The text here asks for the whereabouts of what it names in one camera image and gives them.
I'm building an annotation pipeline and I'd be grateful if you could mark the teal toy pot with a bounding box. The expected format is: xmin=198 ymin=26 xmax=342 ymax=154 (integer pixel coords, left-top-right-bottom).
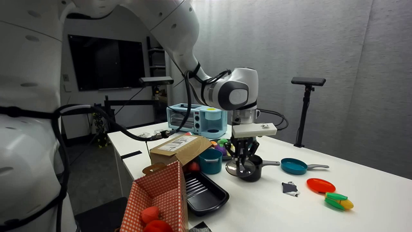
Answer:
xmin=196 ymin=147 xmax=223 ymax=176

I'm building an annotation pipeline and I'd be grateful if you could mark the dark plate with plush food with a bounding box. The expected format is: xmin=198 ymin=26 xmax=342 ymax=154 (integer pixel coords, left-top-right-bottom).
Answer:
xmin=211 ymin=138 xmax=238 ymax=160

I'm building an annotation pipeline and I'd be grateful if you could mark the brown cardboard box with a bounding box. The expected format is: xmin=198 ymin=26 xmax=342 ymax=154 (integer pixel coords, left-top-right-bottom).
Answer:
xmin=147 ymin=133 xmax=212 ymax=167

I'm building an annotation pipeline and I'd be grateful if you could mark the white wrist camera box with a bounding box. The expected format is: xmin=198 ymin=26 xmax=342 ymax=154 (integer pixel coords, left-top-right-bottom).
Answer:
xmin=230 ymin=123 xmax=278 ymax=140

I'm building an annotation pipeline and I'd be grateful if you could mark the black tape strip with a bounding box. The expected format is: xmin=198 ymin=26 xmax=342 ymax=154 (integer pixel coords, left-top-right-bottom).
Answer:
xmin=119 ymin=150 xmax=142 ymax=160

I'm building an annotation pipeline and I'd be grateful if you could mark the teal toy frying pan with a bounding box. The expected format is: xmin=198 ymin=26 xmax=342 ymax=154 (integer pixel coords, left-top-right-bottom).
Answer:
xmin=279 ymin=158 xmax=330 ymax=177

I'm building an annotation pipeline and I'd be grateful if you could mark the red round toy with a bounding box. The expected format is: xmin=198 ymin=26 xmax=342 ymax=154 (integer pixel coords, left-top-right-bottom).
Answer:
xmin=138 ymin=205 xmax=163 ymax=226

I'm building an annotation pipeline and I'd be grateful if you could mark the black wall monitor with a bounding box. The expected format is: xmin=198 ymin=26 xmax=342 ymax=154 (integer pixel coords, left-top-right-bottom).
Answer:
xmin=66 ymin=34 xmax=146 ymax=93

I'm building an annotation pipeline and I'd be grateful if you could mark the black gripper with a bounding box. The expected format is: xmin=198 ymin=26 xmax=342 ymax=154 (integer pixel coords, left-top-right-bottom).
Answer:
xmin=230 ymin=137 xmax=261 ymax=174

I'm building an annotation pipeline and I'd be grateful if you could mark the black tripod stand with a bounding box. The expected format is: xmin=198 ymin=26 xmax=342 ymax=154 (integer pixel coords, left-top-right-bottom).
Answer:
xmin=293 ymin=84 xmax=316 ymax=149

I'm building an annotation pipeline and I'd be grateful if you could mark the black pot with handle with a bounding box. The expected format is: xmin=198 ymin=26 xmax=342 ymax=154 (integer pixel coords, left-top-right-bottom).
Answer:
xmin=230 ymin=154 xmax=280 ymax=183

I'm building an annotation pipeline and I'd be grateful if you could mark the black baking tray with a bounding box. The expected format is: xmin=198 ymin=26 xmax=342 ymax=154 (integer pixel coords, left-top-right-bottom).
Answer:
xmin=184 ymin=171 xmax=230 ymax=217

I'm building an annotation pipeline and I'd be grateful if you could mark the black camera on stand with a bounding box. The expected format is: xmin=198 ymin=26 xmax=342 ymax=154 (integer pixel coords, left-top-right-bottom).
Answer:
xmin=290 ymin=76 xmax=326 ymax=88

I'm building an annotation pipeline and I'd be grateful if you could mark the blue toy toaster oven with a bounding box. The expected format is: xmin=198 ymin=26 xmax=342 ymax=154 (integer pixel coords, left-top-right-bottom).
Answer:
xmin=166 ymin=102 xmax=229 ymax=140

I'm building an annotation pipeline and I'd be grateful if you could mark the orange toy plate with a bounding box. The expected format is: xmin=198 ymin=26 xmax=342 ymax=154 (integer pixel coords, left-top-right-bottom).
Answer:
xmin=305 ymin=177 xmax=337 ymax=196

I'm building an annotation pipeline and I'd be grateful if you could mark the black camera mount rail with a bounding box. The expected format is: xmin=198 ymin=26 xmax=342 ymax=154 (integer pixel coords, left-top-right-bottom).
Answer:
xmin=63 ymin=98 xmax=168 ymax=119

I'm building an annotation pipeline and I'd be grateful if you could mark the toy corn cob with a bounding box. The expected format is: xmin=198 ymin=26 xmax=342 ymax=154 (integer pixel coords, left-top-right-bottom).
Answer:
xmin=323 ymin=192 xmax=355 ymax=213

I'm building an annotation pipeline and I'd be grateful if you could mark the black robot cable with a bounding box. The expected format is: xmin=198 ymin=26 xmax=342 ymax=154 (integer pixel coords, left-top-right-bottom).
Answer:
xmin=42 ymin=64 xmax=289 ymax=232

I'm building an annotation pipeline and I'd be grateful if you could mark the black flat object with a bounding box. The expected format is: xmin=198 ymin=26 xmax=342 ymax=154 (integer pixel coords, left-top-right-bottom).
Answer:
xmin=186 ymin=221 xmax=212 ymax=232

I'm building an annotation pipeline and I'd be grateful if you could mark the red checkered basket box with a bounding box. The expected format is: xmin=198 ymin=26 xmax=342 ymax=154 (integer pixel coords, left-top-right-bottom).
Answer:
xmin=118 ymin=160 xmax=190 ymax=232

